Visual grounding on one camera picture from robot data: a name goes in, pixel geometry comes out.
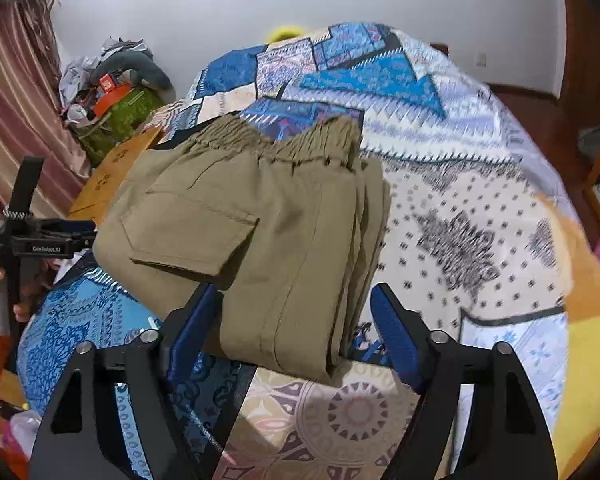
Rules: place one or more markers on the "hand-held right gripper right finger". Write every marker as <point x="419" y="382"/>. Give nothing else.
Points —
<point x="395" y="330"/>

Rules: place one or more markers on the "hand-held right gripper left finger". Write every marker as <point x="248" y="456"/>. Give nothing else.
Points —
<point x="190" y="340"/>

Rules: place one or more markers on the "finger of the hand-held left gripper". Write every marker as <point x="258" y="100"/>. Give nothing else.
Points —
<point x="80" y="226"/>

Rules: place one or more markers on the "khaki pants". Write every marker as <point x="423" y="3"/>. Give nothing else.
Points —
<point x="280" y="235"/>

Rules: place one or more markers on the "wooden lap table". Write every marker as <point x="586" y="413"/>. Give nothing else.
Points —
<point x="115" y="170"/>

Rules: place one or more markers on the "green fabric bag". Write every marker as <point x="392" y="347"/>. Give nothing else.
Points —
<point x="125" y="115"/>

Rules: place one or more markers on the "orange box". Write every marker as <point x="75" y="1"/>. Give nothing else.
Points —
<point x="111" y="100"/>

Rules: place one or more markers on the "striped brown curtain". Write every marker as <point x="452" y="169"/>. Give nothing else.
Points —
<point x="20" y="110"/>

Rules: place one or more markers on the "red box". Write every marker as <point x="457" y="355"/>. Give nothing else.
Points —
<point x="107" y="82"/>

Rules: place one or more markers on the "pile of grey clothes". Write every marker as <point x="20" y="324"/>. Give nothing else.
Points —
<point x="80" y="72"/>

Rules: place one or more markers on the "blue patchwork blanket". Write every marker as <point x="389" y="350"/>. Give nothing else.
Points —
<point x="455" y="185"/>

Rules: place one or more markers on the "grey long pillow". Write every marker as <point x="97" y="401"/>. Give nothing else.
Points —
<point x="140" y="67"/>

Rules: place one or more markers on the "white plastic bag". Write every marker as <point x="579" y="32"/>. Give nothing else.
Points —
<point x="25" y="432"/>

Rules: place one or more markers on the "yellow orange bedsheet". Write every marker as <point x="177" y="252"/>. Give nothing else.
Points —
<point x="590" y="310"/>

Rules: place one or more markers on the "yellow curved item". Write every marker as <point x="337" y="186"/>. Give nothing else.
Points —
<point x="285" y="32"/>

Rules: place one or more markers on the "brown wooden door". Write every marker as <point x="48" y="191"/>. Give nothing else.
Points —
<point x="570" y="35"/>

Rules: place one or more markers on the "wooden bed frame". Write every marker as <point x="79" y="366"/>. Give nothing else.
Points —
<point x="440" y="49"/>

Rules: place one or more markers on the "white wall socket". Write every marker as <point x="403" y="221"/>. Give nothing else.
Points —
<point x="481" y="58"/>

